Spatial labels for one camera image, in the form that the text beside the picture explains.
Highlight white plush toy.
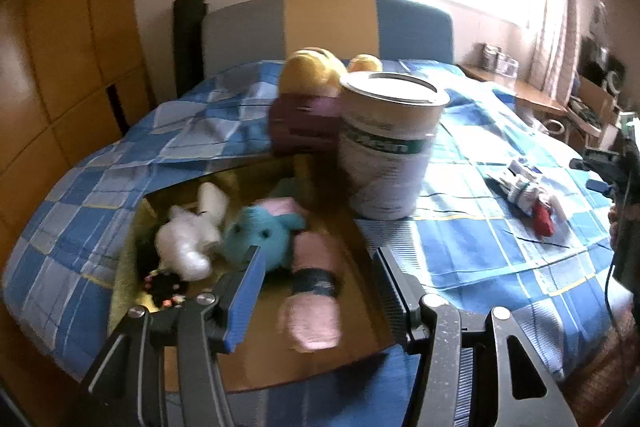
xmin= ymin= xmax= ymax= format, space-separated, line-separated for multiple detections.
xmin=155 ymin=182 xmax=231 ymax=280

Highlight clear plastic organizer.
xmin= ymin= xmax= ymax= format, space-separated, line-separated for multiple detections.
xmin=481 ymin=43 xmax=520 ymax=75

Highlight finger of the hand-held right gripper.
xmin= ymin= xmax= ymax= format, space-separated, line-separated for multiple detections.
xmin=569 ymin=148 xmax=623 ymax=195

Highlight red and white socks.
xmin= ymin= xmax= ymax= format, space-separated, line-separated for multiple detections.
xmin=487 ymin=161 xmax=561 ymax=220

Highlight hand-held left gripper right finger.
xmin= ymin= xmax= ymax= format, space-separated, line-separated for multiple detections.
xmin=372 ymin=247 xmax=566 ymax=427

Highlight black beaded hair tie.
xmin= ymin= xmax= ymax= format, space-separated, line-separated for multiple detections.
xmin=142 ymin=269 xmax=188 ymax=310

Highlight black rolled mat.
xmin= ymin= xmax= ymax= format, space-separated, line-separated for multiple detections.
xmin=172 ymin=0 xmax=208 ymax=100

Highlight gold metal tray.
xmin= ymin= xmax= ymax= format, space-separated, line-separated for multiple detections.
xmin=107 ymin=154 xmax=401 ymax=395

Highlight wooden wardrobe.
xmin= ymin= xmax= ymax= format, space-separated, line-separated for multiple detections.
xmin=0 ymin=0 xmax=176 ymax=358

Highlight white powder can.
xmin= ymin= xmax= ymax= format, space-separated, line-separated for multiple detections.
xmin=336 ymin=72 xmax=450 ymax=222

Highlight grey and yellow headboard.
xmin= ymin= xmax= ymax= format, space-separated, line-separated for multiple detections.
xmin=200 ymin=0 xmax=456 ymax=80

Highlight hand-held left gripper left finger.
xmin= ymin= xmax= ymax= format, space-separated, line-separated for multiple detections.
xmin=87 ymin=246 xmax=268 ymax=427

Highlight blue plaid blanket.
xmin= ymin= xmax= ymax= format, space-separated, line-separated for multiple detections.
xmin=0 ymin=59 xmax=631 ymax=427

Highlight pink fuzzy sock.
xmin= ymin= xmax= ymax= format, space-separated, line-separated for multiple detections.
xmin=270 ymin=197 xmax=347 ymax=354

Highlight yellow plush toy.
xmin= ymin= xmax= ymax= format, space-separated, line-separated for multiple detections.
xmin=279 ymin=48 xmax=383 ymax=100

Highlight wooden desk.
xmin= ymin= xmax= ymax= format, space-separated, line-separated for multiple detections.
xmin=457 ymin=63 xmax=571 ymax=118

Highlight teal plush toy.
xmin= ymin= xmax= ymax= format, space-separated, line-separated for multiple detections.
xmin=222 ymin=206 xmax=307 ymax=280

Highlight brown cardboard box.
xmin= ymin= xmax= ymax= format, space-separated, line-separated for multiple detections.
xmin=570 ymin=74 xmax=623 ymax=142

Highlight purple cardboard box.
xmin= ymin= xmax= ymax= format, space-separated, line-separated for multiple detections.
xmin=267 ymin=93 xmax=343 ymax=156

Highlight red christmas sock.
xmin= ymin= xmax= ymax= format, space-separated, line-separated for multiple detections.
xmin=532 ymin=202 xmax=557 ymax=239

